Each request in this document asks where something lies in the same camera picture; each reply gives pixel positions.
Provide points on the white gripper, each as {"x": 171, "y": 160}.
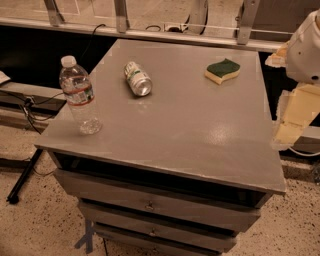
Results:
{"x": 305, "y": 55}

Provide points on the green and yellow sponge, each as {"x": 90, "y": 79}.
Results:
{"x": 222, "y": 71}

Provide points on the grey drawer cabinet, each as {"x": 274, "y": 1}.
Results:
{"x": 181, "y": 171}

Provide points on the clear plastic water bottle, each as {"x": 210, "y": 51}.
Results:
{"x": 78, "y": 91}

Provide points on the black tripod leg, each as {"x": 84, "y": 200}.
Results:
{"x": 13, "y": 197}

